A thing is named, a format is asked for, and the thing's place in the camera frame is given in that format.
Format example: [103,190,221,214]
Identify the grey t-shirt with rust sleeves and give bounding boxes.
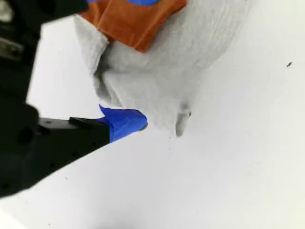
[73,0,251,138]

